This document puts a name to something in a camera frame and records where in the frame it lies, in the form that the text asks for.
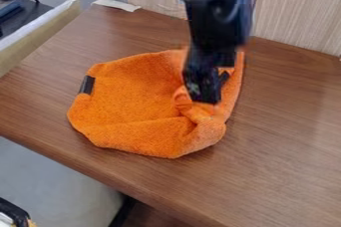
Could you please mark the orange cloth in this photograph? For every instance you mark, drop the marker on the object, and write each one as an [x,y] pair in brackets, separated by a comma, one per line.
[133,105]

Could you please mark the cardboard box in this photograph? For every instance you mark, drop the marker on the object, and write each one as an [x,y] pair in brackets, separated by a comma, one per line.
[31,35]

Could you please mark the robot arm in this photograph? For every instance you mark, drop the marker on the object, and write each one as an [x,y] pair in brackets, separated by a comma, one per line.
[217,8]

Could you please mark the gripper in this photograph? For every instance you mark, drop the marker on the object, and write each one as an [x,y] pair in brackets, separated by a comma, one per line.
[205,75]

